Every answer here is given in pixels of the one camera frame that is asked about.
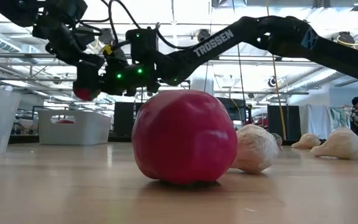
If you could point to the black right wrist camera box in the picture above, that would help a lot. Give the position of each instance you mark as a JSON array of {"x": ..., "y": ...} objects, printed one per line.
[{"x": 140, "y": 43}]

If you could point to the white draped cloth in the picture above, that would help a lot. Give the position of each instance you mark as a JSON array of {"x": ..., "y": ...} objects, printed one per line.
[{"x": 315, "y": 121}]

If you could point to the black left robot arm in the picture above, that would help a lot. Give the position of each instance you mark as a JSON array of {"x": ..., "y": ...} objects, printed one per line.
[{"x": 11, "y": 9}]

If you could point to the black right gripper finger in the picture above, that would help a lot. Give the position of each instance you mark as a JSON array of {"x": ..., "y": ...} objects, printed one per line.
[{"x": 87, "y": 76}]

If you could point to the grey plastic basket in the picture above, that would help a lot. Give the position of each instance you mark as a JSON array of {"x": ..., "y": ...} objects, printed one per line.
[{"x": 89, "y": 132}]

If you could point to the white garlic bulb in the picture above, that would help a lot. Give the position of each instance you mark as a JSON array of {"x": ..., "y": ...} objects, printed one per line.
[
  {"x": 256, "y": 149},
  {"x": 340, "y": 144},
  {"x": 306, "y": 141}
]

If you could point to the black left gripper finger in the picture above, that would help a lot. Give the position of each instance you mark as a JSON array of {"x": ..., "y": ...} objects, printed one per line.
[{"x": 85, "y": 59}]

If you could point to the black partition panel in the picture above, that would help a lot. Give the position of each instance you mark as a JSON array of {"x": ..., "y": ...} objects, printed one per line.
[
  {"x": 283, "y": 123},
  {"x": 124, "y": 119}
]

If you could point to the red tomato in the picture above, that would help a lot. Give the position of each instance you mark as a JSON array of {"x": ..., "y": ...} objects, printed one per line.
[
  {"x": 183, "y": 137},
  {"x": 65, "y": 121},
  {"x": 82, "y": 94}
]

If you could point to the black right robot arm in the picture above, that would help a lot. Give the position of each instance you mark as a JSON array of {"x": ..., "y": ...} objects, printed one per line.
[{"x": 259, "y": 34}]

